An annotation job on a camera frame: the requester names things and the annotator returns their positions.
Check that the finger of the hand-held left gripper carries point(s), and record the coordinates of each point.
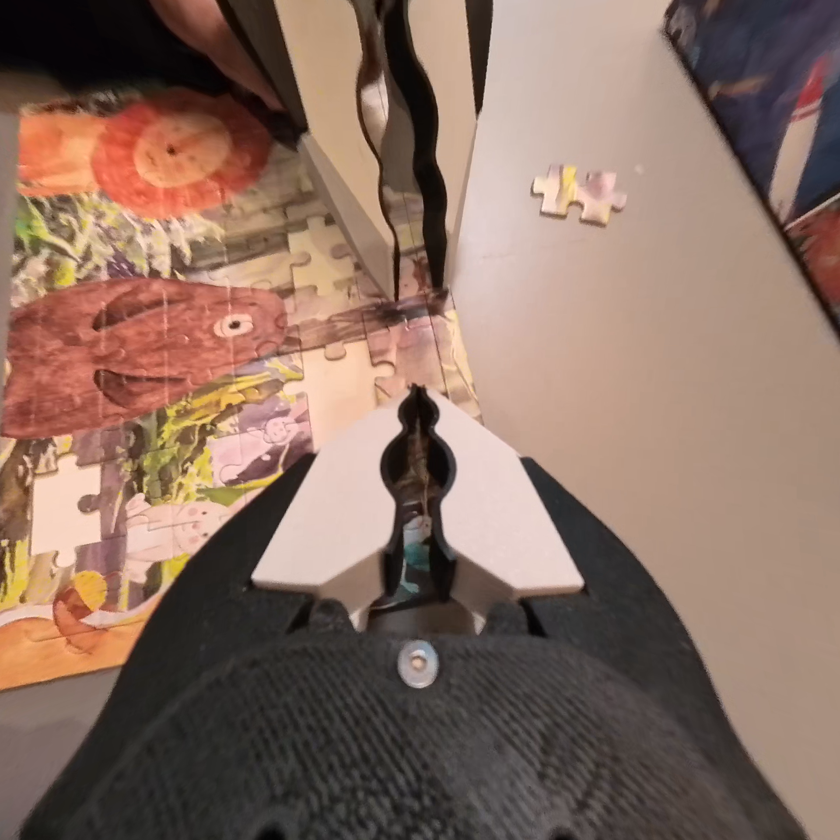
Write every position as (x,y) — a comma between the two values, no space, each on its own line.
(328,98)
(446,98)

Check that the illustrated puzzle box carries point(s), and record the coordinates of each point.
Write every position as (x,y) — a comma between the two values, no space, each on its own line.
(774,98)

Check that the forest animal jigsaw puzzle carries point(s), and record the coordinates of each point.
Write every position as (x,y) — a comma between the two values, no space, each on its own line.
(131,348)

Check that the purple puzzle piece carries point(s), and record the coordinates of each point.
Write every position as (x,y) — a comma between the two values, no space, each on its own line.
(600,197)

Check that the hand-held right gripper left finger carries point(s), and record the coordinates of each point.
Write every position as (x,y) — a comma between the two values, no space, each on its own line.
(328,525)

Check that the person's left hand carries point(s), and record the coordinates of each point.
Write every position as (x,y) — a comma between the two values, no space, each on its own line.
(210,39)

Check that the dark brown puzzle piece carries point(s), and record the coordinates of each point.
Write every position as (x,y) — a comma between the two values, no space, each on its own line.
(420,485)

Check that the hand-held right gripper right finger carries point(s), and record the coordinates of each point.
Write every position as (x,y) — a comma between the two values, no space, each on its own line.
(512,525)

